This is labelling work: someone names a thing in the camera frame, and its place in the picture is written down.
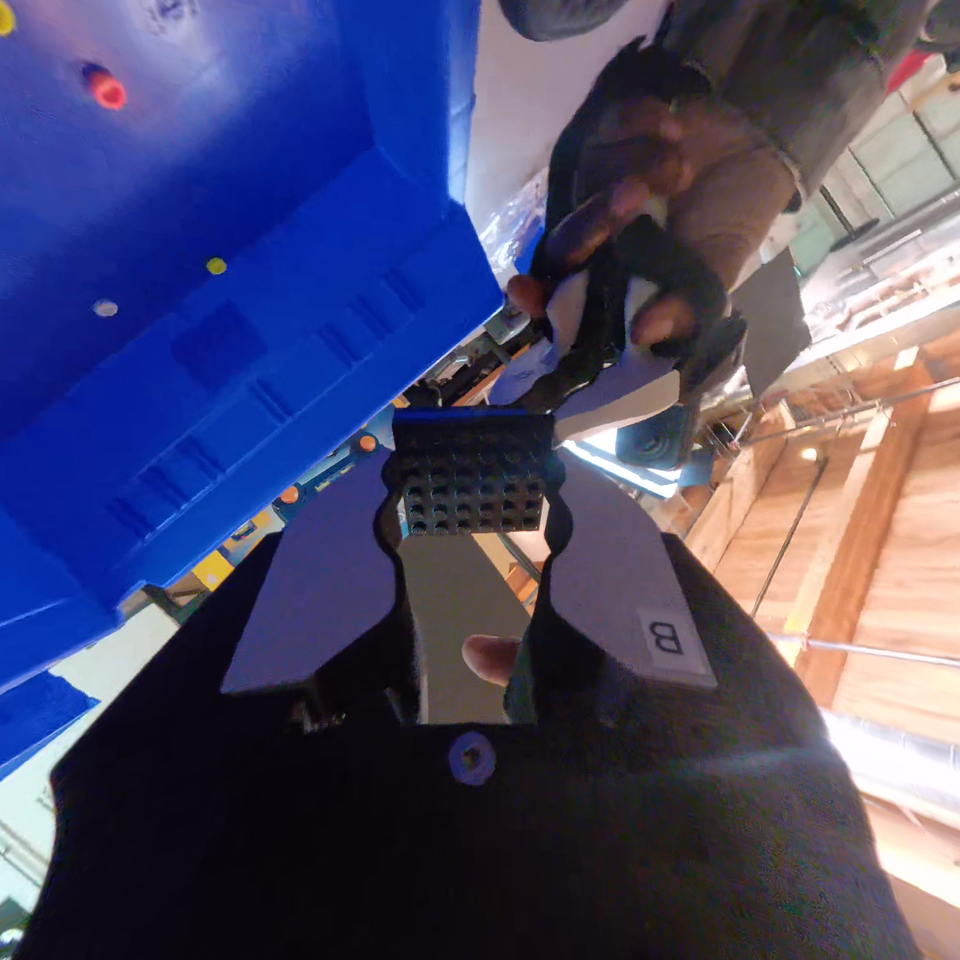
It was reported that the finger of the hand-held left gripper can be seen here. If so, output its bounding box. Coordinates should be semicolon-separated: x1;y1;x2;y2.
556;366;682;445
486;346;562;412

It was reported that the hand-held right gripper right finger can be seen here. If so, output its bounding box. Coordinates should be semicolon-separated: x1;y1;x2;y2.
534;450;720;691

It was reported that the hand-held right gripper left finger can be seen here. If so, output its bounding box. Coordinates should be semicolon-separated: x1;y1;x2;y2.
219;448;412;699

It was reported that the large blue plastic bin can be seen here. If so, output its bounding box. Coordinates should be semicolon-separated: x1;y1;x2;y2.
0;0;505;695

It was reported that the person's left forearm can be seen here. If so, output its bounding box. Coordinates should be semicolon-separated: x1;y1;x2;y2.
660;0;942;219

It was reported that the person's right hand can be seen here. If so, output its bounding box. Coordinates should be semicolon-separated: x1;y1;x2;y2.
461;633;525;688

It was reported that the person's left hand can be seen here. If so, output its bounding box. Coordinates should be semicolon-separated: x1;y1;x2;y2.
506;90;802;357

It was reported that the small red round piece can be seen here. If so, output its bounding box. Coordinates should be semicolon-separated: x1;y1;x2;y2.
81;63;129;112

